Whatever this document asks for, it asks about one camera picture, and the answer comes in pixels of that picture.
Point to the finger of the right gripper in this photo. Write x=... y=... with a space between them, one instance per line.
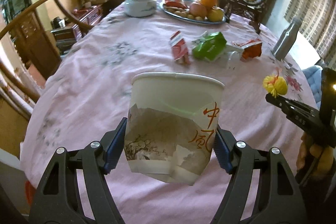
x=291 y=108

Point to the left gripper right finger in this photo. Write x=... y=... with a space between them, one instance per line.
x=278 y=197

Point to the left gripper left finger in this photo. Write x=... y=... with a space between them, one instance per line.
x=57 y=199

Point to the yellow foam fruit net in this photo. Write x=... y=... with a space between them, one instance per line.
x=275 y=85

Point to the red orange snack bag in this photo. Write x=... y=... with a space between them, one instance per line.
x=251 y=48

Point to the white small carton box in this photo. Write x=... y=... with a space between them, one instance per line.
x=230 y=59

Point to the green snack packet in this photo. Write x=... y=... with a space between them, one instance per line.
x=209 y=46

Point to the printed paper cup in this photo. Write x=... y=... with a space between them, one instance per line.
x=171 y=125

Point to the red white beer carton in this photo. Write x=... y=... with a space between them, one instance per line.
x=179 y=49

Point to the orange plastic trash basket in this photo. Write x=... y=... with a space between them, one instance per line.
x=29 y=192

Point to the person right hand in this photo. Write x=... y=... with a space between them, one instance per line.
x=316 y=157

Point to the silver metal bottle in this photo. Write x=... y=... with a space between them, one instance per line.
x=286 y=40

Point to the pink floral tablecloth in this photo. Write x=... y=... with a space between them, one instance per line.
x=90 y=93

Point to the striped window curtain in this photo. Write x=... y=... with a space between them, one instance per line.
x=318 y=25

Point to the yellow apple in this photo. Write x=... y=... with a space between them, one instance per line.
x=215 y=14

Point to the wooden armchair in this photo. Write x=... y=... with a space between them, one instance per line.
x=37 y=48

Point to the red apple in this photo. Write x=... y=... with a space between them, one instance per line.
x=197 y=10

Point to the blue rimmed fruit plate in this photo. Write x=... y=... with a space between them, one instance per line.
x=184 y=14

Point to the red snack packet on plate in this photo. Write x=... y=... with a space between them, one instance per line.
x=176 y=3

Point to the white ceramic lidded jar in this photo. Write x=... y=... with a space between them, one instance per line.
x=140 y=8

